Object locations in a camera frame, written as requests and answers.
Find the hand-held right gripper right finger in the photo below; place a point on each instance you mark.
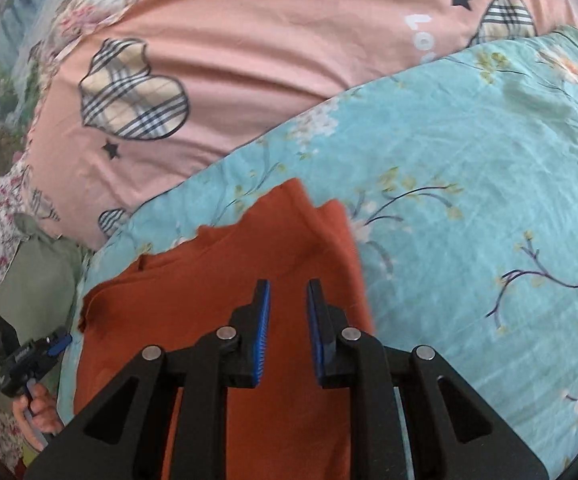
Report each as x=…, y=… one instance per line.
x=314, y=330

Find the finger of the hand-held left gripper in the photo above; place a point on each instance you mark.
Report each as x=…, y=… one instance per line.
x=59, y=345

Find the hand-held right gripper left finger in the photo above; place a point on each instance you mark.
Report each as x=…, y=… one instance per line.
x=264, y=330

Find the orange knit sweater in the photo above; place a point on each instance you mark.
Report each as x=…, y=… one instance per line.
x=194, y=285

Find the person's left hand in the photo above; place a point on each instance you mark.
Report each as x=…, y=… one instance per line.
x=44, y=412

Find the green pillow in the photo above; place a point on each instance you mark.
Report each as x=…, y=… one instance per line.
x=39, y=280

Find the teal floral blanket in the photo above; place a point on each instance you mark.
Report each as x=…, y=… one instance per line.
x=469, y=185

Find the pink quilt with plaid hearts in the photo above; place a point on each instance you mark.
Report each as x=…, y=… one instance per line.
x=269, y=60

